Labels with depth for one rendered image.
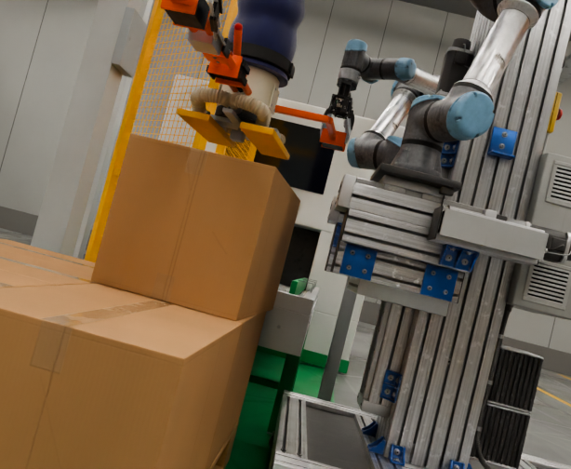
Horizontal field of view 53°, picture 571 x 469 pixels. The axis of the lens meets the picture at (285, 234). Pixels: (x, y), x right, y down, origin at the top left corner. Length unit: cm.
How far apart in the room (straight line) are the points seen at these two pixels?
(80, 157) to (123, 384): 227
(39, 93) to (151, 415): 1180
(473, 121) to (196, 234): 76
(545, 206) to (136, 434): 136
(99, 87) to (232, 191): 178
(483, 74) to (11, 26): 1208
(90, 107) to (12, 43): 1001
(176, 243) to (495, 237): 80
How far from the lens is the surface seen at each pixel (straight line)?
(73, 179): 308
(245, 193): 145
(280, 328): 211
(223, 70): 156
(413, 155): 163
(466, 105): 154
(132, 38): 321
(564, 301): 187
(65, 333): 93
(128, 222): 153
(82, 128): 312
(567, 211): 189
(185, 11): 125
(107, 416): 92
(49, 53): 1272
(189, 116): 169
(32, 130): 1243
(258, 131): 162
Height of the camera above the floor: 72
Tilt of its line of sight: 3 degrees up
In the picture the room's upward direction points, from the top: 14 degrees clockwise
